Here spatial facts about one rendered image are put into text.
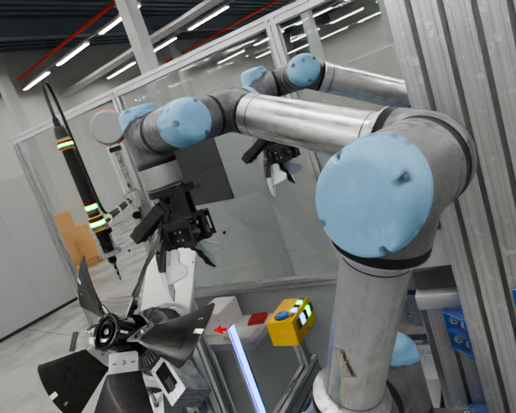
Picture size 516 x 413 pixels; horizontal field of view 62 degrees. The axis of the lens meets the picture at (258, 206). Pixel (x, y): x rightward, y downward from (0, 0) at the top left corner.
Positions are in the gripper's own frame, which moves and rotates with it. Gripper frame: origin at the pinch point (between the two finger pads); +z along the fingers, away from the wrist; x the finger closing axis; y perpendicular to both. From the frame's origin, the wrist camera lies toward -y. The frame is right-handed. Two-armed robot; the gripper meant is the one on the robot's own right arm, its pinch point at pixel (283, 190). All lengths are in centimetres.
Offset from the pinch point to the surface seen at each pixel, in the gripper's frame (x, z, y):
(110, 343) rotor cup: -33, 28, -56
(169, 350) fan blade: -33, 31, -33
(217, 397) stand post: 7, 80, -62
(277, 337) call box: -3.5, 46.2, -16.8
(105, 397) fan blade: -40, 42, -58
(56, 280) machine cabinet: 269, 105, -547
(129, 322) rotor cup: -25, 26, -55
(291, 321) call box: -3.2, 41.1, -9.7
